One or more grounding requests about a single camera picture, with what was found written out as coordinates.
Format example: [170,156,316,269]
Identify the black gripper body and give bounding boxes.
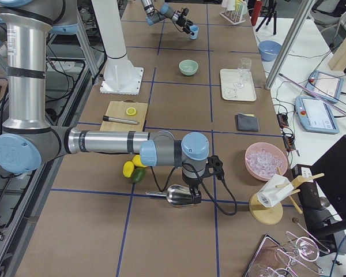
[176,15,190,29]
[182,173,202,190]

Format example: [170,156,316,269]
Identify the light blue plastic cup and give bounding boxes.
[190,25,199,40]

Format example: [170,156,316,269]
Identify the metal ice scoop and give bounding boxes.
[145,184,194,207]

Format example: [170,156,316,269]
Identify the green ceramic bowl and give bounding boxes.
[178,59,199,76]

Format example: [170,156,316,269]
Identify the ice cubes in green bowl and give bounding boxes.
[183,66,194,72]

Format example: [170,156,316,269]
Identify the pink bowl with ice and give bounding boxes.
[245,142,288,181]

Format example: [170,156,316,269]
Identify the blue bowl with fork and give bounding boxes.
[258,40,282,62]

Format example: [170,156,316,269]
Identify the green lime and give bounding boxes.
[131,167,146,184]

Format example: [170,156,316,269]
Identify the yellow lemon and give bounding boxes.
[122,161,135,178]
[131,155,147,168]

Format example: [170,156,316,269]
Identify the clear wine glass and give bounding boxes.
[234,57,252,89]

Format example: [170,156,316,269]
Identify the wooden mug tree stand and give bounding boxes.
[249,173,325,225]

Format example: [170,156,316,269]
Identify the white paper carton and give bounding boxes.
[256,174,294,208]

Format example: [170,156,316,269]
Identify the cream bear tray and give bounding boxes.
[220,69,257,102]

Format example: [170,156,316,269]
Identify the grey folded cloth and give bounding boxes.
[235,113,260,132]

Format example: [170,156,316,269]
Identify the black tripod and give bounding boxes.
[255,0,277,35]

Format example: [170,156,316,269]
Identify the lemon half slice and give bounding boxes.
[126,107,137,117]

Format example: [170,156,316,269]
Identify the black tray with glasses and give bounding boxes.
[243,231,330,276]

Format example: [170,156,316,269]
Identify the wooden cutting board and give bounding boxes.
[100,101,148,132]

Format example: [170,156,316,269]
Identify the metal cylinder tool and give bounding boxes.
[102,115,140,125]

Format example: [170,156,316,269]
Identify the black monitor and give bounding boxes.
[299,134,346,240]

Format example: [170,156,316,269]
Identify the near blue teach pendant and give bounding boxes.
[295,96,340,134]

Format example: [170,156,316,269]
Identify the blue teach pendant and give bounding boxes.
[306,70,344,103]
[295,96,340,134]

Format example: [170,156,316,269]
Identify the far blue teach pendant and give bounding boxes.
[306,70,344,103]

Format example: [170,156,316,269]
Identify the long metal grabber stick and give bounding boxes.
[278,73,346,130]

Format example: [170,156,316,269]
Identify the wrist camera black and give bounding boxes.
[205,155,224,180]
[182,8,189,16]

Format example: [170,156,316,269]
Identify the white wire cup rack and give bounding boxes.
[220,0,247,25]

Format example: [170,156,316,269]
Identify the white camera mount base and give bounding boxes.
[92,0,144,95]

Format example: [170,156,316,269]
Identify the aluminium frame post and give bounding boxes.
[265,0,315,90]

